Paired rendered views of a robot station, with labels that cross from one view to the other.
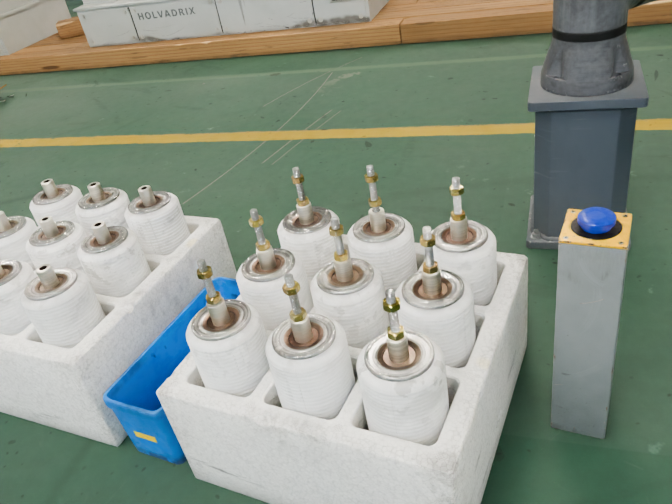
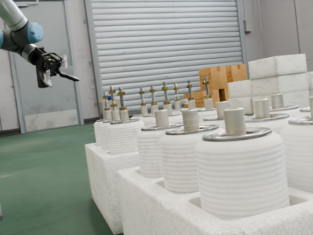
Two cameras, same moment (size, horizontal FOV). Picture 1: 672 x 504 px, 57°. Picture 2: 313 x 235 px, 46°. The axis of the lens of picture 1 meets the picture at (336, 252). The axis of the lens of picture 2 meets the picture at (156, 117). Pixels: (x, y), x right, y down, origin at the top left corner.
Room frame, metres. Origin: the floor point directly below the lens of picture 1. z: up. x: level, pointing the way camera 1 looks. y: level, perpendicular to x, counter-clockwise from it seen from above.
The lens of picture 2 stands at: (1.45, 0.71, 0.31)
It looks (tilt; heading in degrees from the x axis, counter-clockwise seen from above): 3 degrees down; 222
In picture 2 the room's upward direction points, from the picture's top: 7 degrees counter-clockwise
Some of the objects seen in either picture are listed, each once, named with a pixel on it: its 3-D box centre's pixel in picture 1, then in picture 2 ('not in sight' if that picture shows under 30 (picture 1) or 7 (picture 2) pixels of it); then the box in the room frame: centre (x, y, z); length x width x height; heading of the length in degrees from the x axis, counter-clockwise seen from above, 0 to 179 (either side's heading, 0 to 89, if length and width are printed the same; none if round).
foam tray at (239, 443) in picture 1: (362, 365); (162, 169); (0.65, -0.01, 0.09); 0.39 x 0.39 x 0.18; 59
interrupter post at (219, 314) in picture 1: (218, 312); (208, 105); (0.61, 0.16, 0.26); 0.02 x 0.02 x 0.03
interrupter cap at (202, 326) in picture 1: (221, 320); (209, 109); (0.61, 0.16, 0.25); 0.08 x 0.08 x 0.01
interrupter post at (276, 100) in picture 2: (47, 277); (277, 102); (0.77, 0.42, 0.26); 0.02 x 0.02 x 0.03
